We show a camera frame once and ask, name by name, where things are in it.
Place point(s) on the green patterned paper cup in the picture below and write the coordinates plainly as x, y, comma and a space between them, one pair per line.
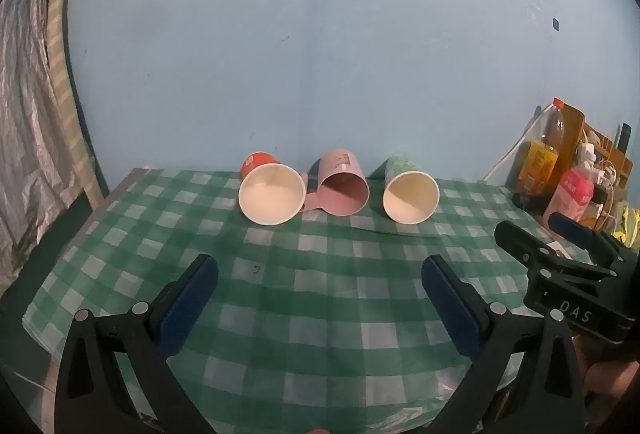
410, 196

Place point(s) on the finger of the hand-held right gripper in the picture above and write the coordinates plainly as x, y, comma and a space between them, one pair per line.
530, 250
575, 228

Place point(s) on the orange-capped bottle with yellow label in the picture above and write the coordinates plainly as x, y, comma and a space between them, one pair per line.
539, 164

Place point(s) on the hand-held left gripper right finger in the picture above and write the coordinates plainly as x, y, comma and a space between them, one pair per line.
450, 301

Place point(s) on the person's right hand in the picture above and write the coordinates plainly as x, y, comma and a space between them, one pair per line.
612, 376

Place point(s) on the green checkered tablecloth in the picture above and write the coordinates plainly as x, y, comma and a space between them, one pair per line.
320, 284

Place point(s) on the yellow cloth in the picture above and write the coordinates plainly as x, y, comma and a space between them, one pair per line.
631, 226

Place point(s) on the silver foil curtain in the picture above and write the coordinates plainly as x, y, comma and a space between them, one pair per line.
30, 124

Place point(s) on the wooden organizer rack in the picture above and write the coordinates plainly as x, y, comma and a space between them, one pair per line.
575, 134

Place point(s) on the red paper cup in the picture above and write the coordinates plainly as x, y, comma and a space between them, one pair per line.
270, 194

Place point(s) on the pink plastic bottle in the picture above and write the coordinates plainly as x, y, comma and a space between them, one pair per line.
570, 194

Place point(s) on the white power strip with plugs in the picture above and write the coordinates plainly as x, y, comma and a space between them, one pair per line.
597, 167

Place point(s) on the striped fabric strip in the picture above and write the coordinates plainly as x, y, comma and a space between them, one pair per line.
62, 79

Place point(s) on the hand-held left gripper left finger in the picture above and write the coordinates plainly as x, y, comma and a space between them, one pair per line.
187, 301

